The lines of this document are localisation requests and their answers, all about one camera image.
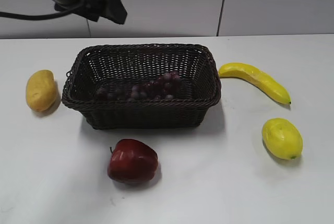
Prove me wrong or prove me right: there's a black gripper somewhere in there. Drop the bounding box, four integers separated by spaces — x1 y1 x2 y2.
54 0 128 25

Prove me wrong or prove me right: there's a purple grape bunch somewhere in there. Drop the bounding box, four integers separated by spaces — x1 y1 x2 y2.
94 71 181 101

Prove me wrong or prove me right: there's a dark brown woven basket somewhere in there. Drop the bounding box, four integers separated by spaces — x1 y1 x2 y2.
62 44 221 129

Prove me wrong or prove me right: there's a yellow mango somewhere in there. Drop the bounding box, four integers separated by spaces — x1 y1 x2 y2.
26 69 57 112

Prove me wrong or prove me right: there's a red apple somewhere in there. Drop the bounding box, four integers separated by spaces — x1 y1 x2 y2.
107 139 159 184

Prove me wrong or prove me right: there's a yellow banana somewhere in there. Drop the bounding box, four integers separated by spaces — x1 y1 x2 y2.
218 63 291 105

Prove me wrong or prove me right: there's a yellow lemon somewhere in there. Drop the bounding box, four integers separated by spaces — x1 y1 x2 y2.
261 118 303 160

